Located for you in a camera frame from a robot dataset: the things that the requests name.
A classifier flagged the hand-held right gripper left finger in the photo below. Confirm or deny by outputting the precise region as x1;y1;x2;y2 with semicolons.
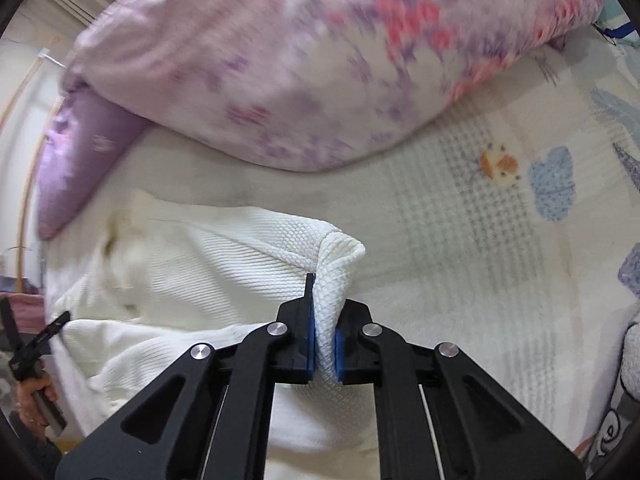
54;273;318;480

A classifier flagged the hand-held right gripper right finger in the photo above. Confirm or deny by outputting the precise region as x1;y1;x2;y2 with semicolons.
334;299;587;480

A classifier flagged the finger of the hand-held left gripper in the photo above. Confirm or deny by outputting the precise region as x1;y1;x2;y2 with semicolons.
9;311;72;382

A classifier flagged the white textured knit garment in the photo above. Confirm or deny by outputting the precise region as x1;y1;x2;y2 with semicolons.
45;187;383;480

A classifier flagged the person's left forearm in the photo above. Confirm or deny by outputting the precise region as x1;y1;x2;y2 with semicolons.
6;412;64;480

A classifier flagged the person's left hand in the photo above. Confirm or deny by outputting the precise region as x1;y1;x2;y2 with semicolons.
14;374;59;429

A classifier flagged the printed bed sheet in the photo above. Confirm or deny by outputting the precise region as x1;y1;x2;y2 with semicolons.
42;25;640;480

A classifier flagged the purple pillow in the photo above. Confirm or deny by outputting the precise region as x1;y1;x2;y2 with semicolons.
37;72;152;242

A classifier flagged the grey printed cloth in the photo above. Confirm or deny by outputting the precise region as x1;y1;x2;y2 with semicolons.
582;305;640;478

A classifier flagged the pink floral pillow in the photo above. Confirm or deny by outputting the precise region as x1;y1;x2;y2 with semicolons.
62;0;605;175

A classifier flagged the light teal printed cloth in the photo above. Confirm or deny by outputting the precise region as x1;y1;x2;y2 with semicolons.
594;0;640;48

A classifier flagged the curved wooden frame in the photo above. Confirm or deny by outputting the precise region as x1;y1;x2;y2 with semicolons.
14;52;68;293

